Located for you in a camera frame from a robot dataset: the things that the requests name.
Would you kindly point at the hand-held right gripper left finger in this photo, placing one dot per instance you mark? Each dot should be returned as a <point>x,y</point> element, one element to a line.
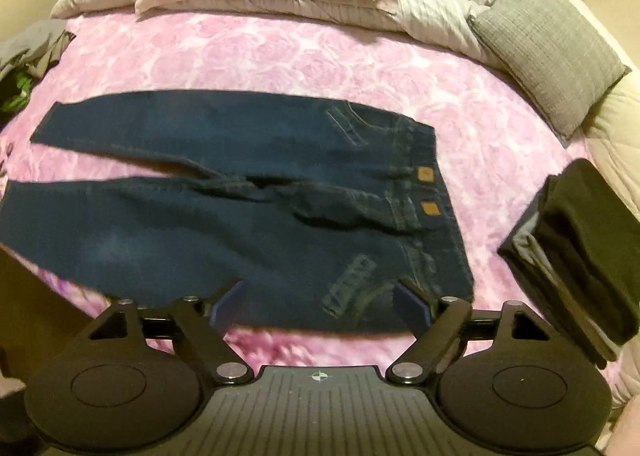
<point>226,307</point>

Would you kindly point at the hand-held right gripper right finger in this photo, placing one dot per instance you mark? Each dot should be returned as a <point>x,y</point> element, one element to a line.
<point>412,308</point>

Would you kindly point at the dark blue jeans pants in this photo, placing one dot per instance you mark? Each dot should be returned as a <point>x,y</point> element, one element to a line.
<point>250,246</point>

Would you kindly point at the folded black clothes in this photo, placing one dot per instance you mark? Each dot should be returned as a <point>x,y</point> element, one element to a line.
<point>580,256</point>

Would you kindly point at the pink rose-patterned blanket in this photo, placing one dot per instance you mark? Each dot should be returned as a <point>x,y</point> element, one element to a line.
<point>300,60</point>

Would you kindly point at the grey knitted pillow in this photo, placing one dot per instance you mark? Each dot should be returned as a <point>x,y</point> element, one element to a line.
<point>545,55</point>

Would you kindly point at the green cloth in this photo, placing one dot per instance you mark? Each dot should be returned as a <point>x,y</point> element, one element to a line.
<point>12,90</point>

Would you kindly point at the white striped duvet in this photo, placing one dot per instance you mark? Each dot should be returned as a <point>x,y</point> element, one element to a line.
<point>440,0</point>

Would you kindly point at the crumpled grey clothes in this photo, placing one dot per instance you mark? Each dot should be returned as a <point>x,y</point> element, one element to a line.
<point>35,43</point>

